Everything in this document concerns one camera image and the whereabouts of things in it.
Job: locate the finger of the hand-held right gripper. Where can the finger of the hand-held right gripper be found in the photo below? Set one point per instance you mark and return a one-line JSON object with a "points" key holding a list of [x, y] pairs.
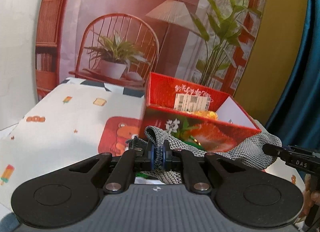
{"points": [[275, 150]]}

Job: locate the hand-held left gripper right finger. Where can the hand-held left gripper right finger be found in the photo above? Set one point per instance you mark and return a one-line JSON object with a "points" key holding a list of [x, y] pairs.
{"points": [[166, 154]]}

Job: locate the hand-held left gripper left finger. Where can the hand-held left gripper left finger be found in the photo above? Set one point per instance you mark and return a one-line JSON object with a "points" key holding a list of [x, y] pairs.
{"points": [[151, 154]]}

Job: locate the grey knit glove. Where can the grey knit glove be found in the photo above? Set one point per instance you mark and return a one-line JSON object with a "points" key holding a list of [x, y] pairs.
{"points": [[250, 147]]}

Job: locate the red cardboard box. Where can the red cardboard box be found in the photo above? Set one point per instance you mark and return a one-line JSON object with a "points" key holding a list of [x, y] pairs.
{"points": [[225, 137]]}

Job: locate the person's right hand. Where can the person's right hand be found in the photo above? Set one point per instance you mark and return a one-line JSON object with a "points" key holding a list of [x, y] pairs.
{"points": [[316, 198]]}

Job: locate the red bear print mat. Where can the red bear print mat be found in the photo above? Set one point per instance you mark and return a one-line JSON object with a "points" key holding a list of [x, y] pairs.
{"points": [[112, 132]]}

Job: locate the geometric patterned tablecloth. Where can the geometric patterned tablecloth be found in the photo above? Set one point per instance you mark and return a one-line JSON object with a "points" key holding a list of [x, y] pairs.
{"points": [[112, 88]]}

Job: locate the teal curtain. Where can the teal curtain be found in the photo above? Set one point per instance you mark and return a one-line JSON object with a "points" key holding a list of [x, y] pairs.
{"points": [[310, 72]]}

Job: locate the food print table mat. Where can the food print table mat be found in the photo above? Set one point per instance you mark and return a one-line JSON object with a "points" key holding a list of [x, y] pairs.
{"points": [[62, 127]]}

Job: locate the wooden panel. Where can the wooden panel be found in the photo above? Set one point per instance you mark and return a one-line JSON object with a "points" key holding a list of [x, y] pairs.
{"points": [[280, 47]]}

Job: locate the printed room scene backdrop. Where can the printed room scene backdrop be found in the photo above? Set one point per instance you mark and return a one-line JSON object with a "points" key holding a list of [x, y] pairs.
{"points": [[100, 2]]}

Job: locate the white board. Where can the white board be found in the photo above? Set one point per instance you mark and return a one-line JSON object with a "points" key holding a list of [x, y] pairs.
{"points": [[17, 47]]}

